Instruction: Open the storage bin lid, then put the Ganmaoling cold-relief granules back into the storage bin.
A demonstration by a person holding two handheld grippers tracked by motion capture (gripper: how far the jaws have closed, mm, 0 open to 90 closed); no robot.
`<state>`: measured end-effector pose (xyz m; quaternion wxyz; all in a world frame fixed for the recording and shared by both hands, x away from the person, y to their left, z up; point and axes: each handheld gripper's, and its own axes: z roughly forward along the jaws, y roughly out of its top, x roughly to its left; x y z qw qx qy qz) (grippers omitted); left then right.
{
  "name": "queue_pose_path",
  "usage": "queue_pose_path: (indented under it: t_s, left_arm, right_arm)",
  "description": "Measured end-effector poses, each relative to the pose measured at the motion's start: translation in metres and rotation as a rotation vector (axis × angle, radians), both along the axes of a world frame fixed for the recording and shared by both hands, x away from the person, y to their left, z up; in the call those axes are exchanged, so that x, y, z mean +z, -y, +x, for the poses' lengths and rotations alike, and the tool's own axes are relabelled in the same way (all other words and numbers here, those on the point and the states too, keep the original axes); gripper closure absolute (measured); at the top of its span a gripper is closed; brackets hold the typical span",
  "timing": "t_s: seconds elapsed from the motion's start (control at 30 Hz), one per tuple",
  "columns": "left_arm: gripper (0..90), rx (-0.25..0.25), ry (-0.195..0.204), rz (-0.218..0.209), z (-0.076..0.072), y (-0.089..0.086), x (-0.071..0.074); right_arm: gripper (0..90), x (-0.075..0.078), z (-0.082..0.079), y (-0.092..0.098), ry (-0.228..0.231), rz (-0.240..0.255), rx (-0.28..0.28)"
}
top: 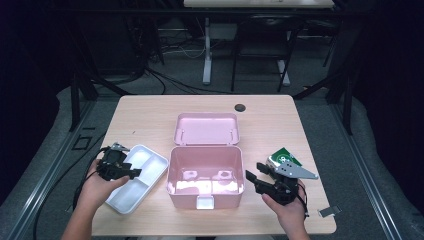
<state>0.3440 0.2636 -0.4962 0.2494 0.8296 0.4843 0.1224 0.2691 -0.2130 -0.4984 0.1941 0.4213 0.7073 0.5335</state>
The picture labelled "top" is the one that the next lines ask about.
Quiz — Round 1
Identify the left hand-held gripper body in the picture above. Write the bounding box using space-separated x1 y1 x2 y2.
96 142 131 182

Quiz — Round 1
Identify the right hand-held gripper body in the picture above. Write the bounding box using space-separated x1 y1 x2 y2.
264 160 319 206

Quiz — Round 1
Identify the white divided tray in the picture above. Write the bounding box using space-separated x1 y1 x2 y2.
105 143 170 215

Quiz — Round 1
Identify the green and white carton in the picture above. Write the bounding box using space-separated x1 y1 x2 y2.
266 147 303 171

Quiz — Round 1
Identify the pink storage box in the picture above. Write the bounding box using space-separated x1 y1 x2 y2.
166 112 246 210

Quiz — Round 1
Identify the person's right hand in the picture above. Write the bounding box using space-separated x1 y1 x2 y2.
261 179 308 231

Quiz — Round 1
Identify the person's left hand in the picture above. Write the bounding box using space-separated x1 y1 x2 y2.
81 159 131 211

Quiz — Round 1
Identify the black metal stand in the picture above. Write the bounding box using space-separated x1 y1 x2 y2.
68 19 134 133
293 16 354 136

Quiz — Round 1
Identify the white-legged desk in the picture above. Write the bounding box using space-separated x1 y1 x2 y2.
183 0 334 87

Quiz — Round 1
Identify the black chair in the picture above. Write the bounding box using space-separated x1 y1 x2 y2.
230 14 306 94

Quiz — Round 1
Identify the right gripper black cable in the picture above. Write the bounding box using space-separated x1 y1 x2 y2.
296 183 310 219

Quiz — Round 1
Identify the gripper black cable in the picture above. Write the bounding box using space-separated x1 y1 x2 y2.
296 183 310 219
72 146 112 212

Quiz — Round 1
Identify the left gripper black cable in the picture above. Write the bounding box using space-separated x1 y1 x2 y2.
72 146 112 212

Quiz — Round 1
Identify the grey metal table bracket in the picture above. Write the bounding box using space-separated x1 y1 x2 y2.
317 205 342 219

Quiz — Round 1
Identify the long black cable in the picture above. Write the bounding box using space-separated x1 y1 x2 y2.
33 132 107 240

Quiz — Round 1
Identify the grey metal rail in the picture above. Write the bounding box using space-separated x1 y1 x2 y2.
328 99 404 240
3 99 96 240

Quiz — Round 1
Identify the bundle of black cables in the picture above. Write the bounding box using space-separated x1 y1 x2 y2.
146 66 234 96

